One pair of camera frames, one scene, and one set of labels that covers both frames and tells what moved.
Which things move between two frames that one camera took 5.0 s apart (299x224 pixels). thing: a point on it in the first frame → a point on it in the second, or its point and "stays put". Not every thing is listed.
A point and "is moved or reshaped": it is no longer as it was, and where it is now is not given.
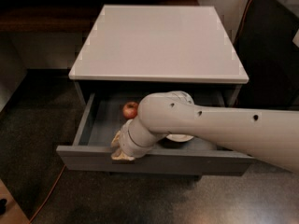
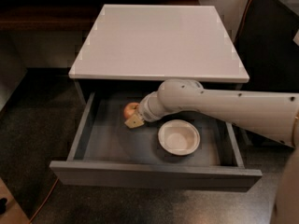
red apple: [130, 109] stays put
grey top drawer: [89, 136] is moved or reshaped
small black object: [3, 203] stays put
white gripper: [125, 142] → [143, 109]
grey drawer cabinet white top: [149, 49] stays put
